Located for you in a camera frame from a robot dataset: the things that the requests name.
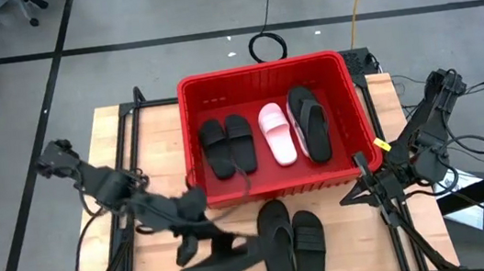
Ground red plastic bin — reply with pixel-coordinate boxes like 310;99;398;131
172;44;388;213

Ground black flip-flop grey strap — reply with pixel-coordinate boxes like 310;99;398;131
253;197;299;271
284;82;336;168

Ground yellow hanging cable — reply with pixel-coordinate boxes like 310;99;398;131
344;0;383;49

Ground yellow tape tag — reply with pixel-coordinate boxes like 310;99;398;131
371;135;393;154

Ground black aluminium table frame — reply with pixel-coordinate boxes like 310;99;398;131
0;43;484;271

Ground pale pink slide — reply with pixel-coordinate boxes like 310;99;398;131
285;98;310;159
255;99;300;171

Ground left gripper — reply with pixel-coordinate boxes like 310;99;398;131
136;180;264;271

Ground small plain black slide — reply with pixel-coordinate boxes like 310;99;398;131
196;117;239;184
222;111;261;177

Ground white paper sheet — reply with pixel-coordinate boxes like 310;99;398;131
430;164;484;236

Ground office chair base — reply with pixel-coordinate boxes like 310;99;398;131
0;0;72;32

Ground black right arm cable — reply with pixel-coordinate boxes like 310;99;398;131
389;62;484;168

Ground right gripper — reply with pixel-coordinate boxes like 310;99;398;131
333;145;417;237

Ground coiled black floor cable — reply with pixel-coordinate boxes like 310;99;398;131
242;0;290;65

